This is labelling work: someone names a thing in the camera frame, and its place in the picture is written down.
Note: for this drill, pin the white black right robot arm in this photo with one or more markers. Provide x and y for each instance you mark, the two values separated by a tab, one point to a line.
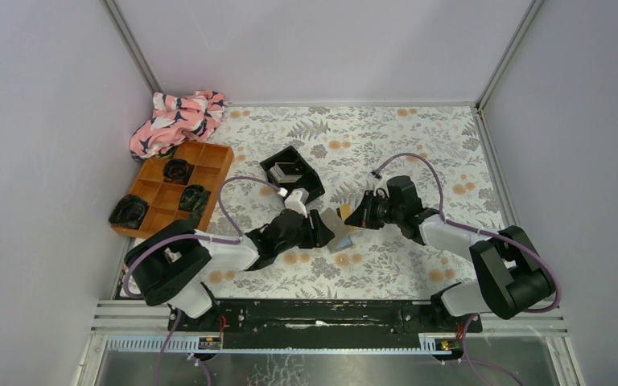
509	278

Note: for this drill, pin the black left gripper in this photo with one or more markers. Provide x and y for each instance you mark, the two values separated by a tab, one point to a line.
319	235

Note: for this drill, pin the dark rolled belt right compartment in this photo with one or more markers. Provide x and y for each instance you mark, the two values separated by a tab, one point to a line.
194	199

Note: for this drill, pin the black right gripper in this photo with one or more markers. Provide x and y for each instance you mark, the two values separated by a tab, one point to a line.
363	217

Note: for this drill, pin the dark rolled belt compartment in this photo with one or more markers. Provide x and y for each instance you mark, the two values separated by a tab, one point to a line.
194	199
177	171

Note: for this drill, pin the dark rolled belt upper compartment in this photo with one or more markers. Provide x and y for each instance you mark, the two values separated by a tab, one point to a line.
177	171

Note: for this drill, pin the floral patterned table mat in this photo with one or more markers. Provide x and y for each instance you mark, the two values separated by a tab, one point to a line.
438	147

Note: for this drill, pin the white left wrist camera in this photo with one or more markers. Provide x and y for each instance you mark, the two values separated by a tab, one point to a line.
295	200

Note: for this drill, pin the silver card in tray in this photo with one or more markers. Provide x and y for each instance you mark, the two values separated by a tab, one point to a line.
286	172

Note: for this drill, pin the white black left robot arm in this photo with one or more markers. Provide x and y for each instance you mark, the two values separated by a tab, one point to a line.
166	267

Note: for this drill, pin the black plastic card tray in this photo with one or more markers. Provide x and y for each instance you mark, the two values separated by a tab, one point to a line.
310	179

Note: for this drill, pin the pink navy patterned cloth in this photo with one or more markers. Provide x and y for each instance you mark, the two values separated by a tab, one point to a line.
175	120

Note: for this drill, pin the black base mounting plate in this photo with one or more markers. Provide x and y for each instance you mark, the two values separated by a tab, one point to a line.
270	324

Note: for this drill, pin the dark rolled belt outside tray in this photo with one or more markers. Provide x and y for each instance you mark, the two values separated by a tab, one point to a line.
129	212

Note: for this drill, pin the orange compartment organizer tray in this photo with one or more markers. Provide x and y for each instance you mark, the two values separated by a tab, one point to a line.
212	163

